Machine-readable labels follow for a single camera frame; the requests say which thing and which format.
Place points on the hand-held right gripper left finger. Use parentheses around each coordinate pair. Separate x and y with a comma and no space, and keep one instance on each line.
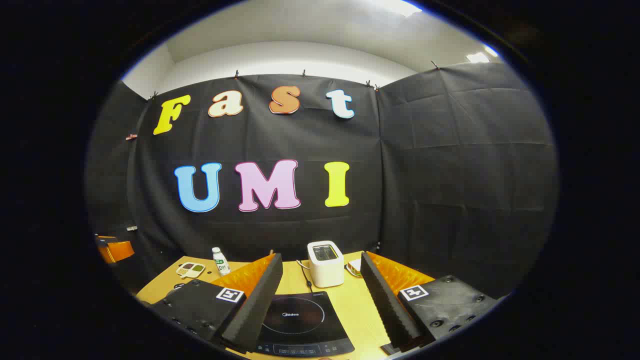
(257,305)

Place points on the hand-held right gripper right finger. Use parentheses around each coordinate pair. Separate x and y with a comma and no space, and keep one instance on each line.
(387,305)

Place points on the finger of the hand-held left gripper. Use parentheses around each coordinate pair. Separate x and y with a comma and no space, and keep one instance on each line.
(117,250)

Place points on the black induction cooktop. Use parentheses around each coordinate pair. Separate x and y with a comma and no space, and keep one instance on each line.
(305,320)

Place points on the small white plate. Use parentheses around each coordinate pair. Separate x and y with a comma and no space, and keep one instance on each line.
(353,273)

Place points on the white drink bottle green label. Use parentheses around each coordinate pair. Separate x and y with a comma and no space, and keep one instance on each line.
(220,264)

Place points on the white toaster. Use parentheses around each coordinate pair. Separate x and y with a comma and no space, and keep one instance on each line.
(325,270)

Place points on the white divided bean dish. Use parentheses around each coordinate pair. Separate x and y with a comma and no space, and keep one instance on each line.
(190,270)

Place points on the ceiling light panel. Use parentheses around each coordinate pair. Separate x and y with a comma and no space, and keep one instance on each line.
(400,7)
(477,57)

